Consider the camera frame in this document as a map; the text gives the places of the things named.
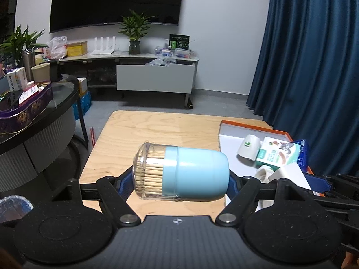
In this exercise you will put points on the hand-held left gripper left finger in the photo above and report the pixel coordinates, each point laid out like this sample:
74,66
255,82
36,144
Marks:
126,186

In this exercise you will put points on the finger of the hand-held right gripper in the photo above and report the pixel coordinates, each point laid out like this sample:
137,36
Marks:
342,201
318,183

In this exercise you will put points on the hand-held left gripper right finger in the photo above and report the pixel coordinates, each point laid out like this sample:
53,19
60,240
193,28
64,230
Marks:
232,186

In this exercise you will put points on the plain white box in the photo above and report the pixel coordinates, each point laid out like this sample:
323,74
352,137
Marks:
291,175

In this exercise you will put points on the white plug-in device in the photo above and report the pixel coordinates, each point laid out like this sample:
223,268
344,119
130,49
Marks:
263,173

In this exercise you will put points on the blue tin box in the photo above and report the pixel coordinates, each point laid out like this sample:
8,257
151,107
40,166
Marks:
303,151

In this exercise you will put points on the toothpick holder with blue lid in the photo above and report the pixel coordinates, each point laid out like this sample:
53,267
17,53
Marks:
193,173

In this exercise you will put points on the white cup-shaped device green leaf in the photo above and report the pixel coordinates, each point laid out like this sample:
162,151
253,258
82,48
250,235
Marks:
249,147

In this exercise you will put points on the orange and white cardboard box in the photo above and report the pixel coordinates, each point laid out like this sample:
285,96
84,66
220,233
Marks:
228,143

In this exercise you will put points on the teal and white carton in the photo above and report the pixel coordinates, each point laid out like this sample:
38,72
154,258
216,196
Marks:
277,152

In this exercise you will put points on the red stick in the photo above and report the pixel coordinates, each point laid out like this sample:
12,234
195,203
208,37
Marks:
92,137

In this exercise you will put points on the blue storage box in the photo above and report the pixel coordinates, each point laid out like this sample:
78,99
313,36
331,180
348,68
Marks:
82,105

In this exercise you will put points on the round black coffee table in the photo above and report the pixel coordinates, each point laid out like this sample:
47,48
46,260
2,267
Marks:
47,134

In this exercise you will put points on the white and yellow box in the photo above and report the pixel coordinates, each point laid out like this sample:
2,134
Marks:
82,85

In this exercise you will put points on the white rolling cabinet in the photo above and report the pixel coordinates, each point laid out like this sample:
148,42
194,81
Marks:
154,78

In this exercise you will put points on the trash bin with plastic liner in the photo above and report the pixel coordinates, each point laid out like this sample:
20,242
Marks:
14,207

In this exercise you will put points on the purple tin tray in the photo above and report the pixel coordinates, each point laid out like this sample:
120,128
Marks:
28,115

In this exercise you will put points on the blue curtain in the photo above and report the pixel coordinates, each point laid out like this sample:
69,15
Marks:
308,61

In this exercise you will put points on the long tv stand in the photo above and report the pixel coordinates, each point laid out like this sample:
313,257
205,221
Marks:
106,58

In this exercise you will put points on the clear plastic wrappers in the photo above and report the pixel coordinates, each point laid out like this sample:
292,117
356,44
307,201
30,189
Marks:
161,61

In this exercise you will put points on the pink and white small box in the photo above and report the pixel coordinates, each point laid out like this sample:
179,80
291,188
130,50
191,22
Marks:
28,95

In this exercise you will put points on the white router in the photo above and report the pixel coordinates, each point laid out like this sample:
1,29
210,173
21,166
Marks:
102,49

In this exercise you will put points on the beige cup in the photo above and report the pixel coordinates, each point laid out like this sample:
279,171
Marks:
41,72

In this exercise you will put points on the clutter of small packages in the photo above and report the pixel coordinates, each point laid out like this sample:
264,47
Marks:
175,53

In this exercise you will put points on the white printed carton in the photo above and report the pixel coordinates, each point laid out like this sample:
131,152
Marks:
16,80

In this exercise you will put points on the potted plant in dark vase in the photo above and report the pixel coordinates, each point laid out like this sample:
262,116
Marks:
134,33

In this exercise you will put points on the black and green box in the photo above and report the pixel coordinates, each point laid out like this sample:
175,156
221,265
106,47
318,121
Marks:
179,42

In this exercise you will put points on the white plastic bag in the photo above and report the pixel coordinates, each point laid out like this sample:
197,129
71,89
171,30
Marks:
57,47

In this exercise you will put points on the steel thermos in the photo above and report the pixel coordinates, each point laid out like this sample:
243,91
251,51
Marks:
28,64

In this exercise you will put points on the large leafy potted plant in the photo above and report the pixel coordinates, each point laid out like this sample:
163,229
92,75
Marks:
19,44

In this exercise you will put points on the wall-mounted television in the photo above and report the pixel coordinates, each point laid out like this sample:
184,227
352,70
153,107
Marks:
117,0

